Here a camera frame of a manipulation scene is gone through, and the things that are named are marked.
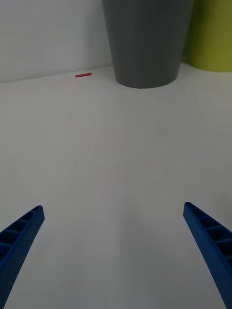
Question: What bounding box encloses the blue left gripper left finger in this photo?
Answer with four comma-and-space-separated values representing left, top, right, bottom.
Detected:
0, 205, 46, 309

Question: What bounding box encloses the grey plastic waste bin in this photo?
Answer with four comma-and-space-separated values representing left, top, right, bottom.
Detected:
101, 0, 194, 89

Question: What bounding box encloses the yellow-green plastic waste bin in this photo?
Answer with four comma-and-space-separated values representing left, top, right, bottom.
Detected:
183, 0, 232, 73

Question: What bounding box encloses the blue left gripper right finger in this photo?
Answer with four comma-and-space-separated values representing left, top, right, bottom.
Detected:
183, 201, 232, 309

